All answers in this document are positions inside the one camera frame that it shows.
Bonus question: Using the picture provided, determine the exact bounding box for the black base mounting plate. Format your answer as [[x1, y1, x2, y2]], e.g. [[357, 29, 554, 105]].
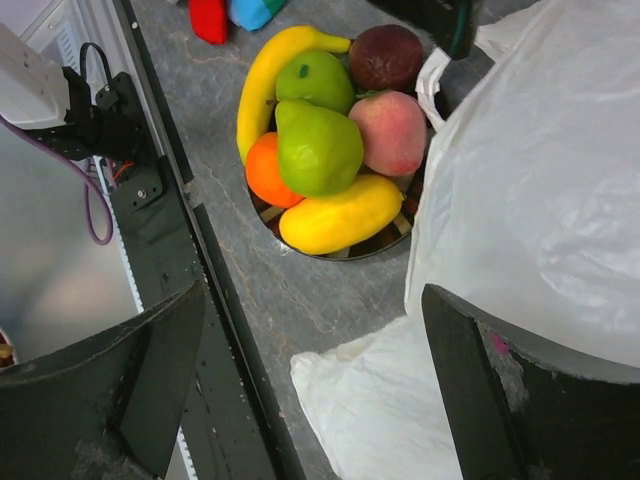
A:
[[77, 1, 304, 479]]

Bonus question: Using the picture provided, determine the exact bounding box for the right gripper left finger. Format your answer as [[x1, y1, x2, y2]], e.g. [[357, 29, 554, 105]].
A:
[[1, 282, 205, 479]]

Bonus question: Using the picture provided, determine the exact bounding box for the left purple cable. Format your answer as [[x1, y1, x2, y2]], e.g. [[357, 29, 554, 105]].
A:
[[0, 114, 116, 247]]

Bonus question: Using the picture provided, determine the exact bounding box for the dark rimmed ceramic plate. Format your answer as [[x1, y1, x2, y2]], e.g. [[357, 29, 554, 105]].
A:
[[249, 168, 424, 261]]

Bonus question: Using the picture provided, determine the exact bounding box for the green fake pear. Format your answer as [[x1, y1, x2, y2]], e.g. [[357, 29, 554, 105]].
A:
[[275, 99, 364, 197]]

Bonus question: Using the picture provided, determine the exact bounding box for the white plastic bag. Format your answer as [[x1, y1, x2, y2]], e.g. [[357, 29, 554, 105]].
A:
[[291, 1, 639, 479]]

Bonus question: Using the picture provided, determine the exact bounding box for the green fake apple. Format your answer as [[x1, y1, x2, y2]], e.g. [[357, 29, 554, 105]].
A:
[[276, 50, 356, 115]]

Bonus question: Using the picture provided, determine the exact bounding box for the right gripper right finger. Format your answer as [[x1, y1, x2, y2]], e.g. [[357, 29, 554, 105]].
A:
[[421, 284, 639, 479]]

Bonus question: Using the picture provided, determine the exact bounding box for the fake orange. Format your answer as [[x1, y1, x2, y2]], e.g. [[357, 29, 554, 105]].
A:
[[245, 132, 304, 208]]

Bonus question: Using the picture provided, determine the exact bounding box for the pink fake peach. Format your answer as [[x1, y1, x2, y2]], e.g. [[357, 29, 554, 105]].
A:
[[349, 91, 427, 177]]

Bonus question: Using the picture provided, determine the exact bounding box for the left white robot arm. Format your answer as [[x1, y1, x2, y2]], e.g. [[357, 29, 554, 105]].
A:
[[1, 25, 136, 161]]

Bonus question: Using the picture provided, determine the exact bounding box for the dark purple fake fruit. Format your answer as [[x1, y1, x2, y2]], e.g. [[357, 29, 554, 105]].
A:
[[349, 24, 424, 91]]

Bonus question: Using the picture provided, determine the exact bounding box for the yellow fake banana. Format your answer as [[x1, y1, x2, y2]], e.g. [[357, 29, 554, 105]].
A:
[[236, 25, 352, 163]]

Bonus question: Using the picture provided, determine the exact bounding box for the colourful cartoon cloth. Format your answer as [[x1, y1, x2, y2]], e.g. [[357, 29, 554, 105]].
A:
[[187, 0, 287, 45]]

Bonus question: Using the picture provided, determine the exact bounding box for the yellow fake mango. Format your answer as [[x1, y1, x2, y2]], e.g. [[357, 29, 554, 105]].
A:
[[279, 174, 403, 255]]

